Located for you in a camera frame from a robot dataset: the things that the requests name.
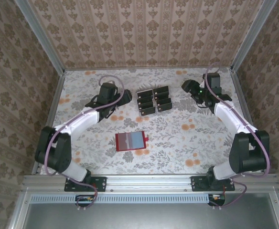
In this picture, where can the red card holder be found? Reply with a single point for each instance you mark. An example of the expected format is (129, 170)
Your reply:
(130, 142)

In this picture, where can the floral tablecloth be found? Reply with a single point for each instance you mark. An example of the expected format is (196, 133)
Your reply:
(177, 162)

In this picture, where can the black connector box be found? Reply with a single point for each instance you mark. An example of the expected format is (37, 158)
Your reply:
(217, 199)
(84, 199)

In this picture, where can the grey metal panel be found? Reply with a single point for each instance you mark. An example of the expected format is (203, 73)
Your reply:
(142, 217)

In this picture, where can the aluminium table side rail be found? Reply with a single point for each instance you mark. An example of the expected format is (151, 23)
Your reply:
(245, 107)
(54, 105)

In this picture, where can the aluminium frame post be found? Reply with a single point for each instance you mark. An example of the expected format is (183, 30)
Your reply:
(252, 35)
(41, 35)

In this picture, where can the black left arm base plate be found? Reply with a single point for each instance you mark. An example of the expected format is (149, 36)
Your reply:
(101, 184)

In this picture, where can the aluminium table edge rail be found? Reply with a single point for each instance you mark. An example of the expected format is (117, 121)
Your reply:
(149, 182)

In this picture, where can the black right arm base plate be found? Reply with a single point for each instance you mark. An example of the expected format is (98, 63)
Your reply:
(196, 184)

